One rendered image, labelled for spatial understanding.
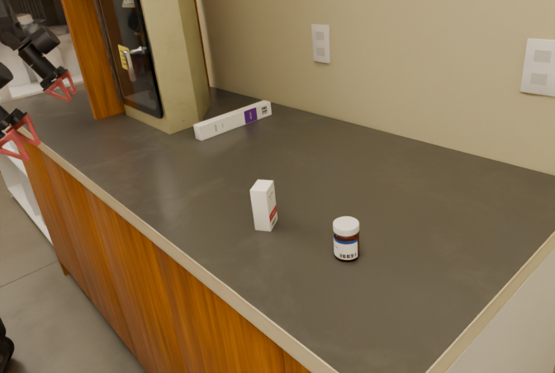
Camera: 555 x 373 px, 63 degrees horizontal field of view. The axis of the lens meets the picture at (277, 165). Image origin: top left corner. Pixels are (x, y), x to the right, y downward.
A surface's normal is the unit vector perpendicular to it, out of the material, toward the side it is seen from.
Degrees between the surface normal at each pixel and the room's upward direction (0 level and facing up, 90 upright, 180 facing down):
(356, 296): 0
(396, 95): 90
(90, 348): 0
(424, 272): 0
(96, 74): 90
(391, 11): 90
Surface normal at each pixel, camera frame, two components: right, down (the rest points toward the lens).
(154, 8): 0.66, 0.27
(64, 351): -0.09, -0.90
